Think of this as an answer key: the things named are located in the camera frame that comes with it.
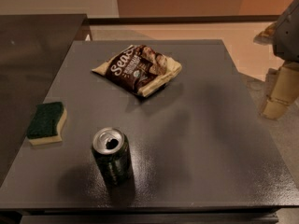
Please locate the green yellow sponge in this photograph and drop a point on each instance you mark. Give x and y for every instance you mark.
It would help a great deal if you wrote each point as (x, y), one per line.
(47, 124)

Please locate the green soda can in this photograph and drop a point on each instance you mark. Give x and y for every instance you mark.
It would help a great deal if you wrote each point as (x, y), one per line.
(110, 149)

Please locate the brown chip bag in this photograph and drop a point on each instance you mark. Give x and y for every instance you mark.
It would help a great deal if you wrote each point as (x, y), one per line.
(140, 70)

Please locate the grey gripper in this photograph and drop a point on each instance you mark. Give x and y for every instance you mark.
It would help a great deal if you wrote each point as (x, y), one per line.
(287, 34)

